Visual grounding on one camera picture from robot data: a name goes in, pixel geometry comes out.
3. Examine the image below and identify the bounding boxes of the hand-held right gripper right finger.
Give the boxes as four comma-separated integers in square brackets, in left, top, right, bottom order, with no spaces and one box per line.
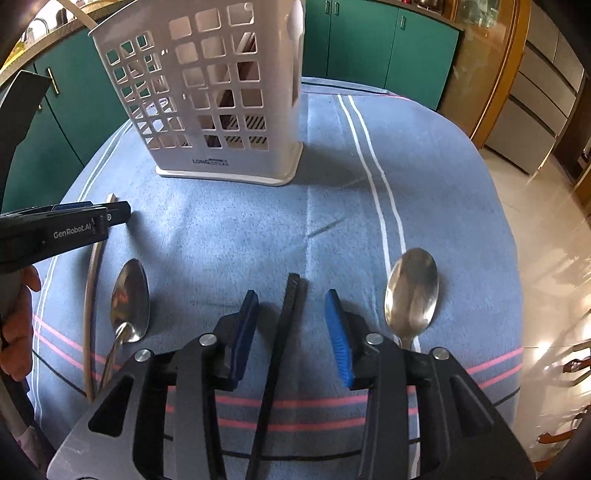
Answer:
[324,288,536,480]

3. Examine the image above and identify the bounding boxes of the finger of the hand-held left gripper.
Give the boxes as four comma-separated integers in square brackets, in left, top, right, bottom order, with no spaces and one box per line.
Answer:
[48,201,93,215]
[92,201,132,229]

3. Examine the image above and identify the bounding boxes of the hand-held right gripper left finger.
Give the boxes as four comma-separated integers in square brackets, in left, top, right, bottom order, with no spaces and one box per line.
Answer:
[46,290,262,480]

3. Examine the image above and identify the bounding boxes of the dark chopstick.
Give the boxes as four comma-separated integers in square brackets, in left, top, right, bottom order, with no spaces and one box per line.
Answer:
[245,272,309,480]
[210,32,259,148]

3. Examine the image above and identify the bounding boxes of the dark chopsticks pair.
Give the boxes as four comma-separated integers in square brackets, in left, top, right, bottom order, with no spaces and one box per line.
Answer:
[83,194,116,402]

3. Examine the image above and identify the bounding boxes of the steel spoon golden handle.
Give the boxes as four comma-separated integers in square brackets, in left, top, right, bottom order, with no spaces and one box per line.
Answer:
[384,248,439,352]

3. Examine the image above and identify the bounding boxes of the steel spoon patterned handle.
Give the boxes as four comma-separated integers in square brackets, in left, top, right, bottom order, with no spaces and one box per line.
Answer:
[95,258,151,393]

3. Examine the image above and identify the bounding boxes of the white plastic utensil basket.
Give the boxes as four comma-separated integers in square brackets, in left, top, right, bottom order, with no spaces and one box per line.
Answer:
[88,0,305,186]

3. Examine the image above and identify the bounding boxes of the person's left hand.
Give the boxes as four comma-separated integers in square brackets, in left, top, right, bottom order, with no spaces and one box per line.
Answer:
[0,267,42,383]

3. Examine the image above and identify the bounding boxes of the blue striped cloth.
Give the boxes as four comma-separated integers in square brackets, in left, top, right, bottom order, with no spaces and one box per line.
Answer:
[25,76,525,480]

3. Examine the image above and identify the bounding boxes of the wooden chair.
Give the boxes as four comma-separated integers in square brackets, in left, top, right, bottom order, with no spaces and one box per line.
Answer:
[538,342,591,444]

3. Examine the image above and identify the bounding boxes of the teal lower kitchen cabinets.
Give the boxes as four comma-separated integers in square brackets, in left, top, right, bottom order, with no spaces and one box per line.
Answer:
[0,0,465,204]

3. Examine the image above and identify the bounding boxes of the wooden framed glass door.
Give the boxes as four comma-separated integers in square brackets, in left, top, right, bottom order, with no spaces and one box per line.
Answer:
[438,0,532,151]

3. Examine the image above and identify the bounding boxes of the grey refrigerator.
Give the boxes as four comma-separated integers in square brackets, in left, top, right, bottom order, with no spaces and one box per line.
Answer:
[485,18,589,176]

